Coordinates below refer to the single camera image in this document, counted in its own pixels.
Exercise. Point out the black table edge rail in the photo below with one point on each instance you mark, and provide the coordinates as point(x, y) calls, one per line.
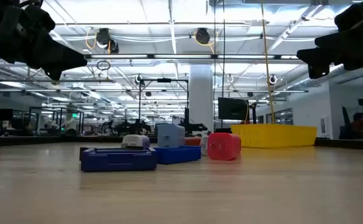
point(29, 141)

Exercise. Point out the red charger block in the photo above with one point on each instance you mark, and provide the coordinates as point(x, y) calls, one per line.
point(194, 141)

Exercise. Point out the black background robot arm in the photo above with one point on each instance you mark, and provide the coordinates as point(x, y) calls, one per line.
point(194, 127)
point(128, 127)

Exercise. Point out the black metal frame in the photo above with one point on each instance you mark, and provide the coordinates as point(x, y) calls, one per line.
point(139, 105)

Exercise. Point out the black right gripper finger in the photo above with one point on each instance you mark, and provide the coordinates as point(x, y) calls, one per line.
point(324, 49)
point(318, 71)

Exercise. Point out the pink-red charger cube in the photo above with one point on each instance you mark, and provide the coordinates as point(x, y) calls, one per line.
point(225, 146)

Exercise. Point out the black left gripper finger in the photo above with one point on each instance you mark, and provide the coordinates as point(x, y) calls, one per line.
point(54, 74)
point(60, 57)

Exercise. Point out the white cylindrical container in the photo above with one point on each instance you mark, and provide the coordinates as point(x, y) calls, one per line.
point(135, 140)

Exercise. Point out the blue plastic tray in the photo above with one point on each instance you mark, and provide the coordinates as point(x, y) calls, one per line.
point(178, 155)

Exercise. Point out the person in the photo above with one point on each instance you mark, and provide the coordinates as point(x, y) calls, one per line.
point(28, 128)
point(361, 126)
point(70, 124)

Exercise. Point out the dark office chair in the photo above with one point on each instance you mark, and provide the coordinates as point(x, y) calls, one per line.
point(345, 124)

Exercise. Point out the black monitor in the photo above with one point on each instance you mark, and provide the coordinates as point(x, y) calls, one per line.
point(1, 114)
point(232, 109)

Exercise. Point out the dark blue plastic case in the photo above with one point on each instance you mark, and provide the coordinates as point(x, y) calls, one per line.
point(116, 160)

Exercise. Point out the white square column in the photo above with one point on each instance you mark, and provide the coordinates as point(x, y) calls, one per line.
point(201, 96)

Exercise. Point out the yellow plastic basket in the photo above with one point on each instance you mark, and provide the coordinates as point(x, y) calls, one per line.
point(306, 136)
point(262, 137)

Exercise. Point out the light blue charger block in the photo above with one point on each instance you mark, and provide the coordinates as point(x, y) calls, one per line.
point(170, 135)

